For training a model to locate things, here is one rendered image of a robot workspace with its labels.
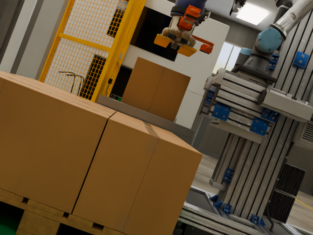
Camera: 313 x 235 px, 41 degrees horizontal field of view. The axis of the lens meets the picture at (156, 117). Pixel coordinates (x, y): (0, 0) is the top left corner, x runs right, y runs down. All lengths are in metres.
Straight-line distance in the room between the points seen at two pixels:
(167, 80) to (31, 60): 1.25
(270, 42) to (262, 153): 0.69
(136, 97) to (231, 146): 0.76
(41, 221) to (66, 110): 0.44
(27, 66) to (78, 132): 2.07
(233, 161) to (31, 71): 1.87
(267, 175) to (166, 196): 1.08
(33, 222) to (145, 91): 1.49
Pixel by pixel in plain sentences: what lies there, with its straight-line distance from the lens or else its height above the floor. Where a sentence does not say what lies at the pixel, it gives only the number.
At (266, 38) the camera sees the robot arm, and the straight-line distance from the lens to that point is 2.31.
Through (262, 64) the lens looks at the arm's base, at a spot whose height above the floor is 1.09.
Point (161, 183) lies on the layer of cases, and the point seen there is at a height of 0.38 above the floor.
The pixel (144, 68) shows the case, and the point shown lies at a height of 0.88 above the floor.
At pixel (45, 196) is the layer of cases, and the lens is 1.70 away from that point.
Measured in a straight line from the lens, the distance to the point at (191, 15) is 2.44.
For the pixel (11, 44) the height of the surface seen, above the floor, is 0.77.
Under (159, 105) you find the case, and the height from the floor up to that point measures 0.69.
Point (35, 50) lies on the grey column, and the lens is 3.66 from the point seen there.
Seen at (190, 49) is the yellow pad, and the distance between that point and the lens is 2.89.
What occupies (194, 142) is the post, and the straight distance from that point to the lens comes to 3.49.
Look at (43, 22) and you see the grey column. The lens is 3.68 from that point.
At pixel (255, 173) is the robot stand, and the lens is 2.61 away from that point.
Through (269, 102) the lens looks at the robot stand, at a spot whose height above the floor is 0.89.
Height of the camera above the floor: 0.63
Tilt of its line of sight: 1 degrees down
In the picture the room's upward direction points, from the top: 21 degrees clockwise
